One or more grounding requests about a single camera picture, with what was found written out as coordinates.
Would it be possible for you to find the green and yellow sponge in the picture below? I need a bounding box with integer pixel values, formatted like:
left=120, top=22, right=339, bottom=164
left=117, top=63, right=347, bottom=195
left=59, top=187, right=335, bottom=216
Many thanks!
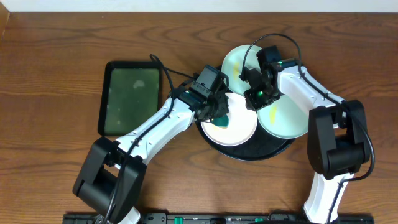
left=211, top=114, right=229, bottom=129

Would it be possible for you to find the white pinkish plate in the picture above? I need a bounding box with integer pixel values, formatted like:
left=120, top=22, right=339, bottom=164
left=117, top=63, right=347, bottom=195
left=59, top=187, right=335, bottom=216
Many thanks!
left=200, top=93, right=257, bottom=147

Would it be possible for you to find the mint green plate top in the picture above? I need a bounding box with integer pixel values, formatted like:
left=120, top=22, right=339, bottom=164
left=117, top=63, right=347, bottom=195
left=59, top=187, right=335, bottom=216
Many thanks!
left=221, top=45, right=262, bottom=96

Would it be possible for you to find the mint green plate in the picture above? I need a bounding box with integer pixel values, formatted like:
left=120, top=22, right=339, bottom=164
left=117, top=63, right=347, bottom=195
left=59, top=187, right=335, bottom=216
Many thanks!
left=221, top=45, right=262, bottom=96
left=257, top=95, right=308, bottom=139

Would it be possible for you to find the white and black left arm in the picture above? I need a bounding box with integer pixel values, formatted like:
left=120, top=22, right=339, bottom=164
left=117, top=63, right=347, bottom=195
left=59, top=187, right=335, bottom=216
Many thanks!
left=72, top=86, right=228, bottom=223

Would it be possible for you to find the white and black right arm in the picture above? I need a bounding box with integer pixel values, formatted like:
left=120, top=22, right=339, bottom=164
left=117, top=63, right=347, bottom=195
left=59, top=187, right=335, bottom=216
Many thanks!
left=239, top=59, right=375, bottom=223

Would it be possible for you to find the black round tray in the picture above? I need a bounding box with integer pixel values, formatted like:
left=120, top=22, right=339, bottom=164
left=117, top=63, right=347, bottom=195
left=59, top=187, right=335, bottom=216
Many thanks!
left=196, top=119, right=295, bottom=161

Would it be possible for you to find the black rectangular tray green liquid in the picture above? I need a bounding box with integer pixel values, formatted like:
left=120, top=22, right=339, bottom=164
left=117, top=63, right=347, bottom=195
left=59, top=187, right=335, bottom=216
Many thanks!
left=98, top=61, right=162, bottom=136

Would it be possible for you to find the mint green plate right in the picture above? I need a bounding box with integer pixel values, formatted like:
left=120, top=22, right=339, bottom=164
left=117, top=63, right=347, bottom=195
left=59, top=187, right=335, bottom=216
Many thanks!
left=257, top=95, right=308, bottom=139

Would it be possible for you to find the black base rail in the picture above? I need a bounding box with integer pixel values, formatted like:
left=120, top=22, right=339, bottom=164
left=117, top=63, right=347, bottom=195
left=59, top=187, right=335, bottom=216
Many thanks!
left=62, top=212, right=376, bottom=224

